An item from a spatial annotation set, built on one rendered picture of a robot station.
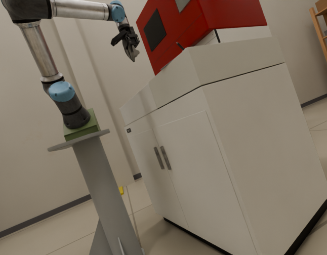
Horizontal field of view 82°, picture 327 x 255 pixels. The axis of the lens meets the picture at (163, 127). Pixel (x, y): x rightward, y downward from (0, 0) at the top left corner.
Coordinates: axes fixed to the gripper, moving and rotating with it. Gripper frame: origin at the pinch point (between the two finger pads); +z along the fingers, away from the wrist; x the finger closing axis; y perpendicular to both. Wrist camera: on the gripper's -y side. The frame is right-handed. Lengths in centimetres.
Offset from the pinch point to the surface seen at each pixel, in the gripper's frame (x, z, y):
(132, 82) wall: 200, -45, 91
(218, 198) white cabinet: -38, 79, -4
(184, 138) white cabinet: -29, 52, -4
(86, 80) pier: 203, -64, 18
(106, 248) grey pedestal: 24, 100, -47
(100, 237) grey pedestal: 25, 93, -48
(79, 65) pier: 203, -89, 16
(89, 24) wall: 209, -159, 58
